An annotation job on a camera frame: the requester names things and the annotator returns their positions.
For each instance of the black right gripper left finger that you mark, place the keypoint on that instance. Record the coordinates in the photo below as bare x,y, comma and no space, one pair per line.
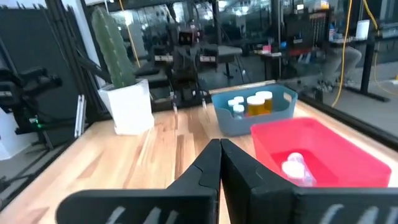
174,202

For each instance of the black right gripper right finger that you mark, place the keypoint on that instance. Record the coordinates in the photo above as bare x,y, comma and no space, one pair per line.
258,199

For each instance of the small amber pill bottle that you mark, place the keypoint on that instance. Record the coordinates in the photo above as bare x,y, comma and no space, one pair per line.
255,105

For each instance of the white round caps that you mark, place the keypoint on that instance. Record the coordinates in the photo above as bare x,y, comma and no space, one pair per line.
265,99

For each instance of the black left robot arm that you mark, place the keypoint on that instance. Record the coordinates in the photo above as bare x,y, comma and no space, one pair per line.
186,68

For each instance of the teal plastic bin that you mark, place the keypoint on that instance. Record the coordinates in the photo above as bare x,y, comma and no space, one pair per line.
248,124

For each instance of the pink plastic bin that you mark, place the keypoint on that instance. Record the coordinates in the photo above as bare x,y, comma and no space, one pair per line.
335,146

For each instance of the white hexagonal plant pot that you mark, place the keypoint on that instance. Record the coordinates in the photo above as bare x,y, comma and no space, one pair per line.
130,109

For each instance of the person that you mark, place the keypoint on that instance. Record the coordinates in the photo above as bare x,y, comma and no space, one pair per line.
342,62

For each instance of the green cactus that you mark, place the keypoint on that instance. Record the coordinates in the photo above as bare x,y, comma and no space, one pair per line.
113,49

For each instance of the black equipment stand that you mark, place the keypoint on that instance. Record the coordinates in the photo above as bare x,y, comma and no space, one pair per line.
25,99

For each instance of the white paper roll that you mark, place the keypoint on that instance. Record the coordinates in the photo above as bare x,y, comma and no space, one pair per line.
362,29

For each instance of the silver metal bracket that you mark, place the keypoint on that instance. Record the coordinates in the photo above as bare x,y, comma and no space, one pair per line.
80,115

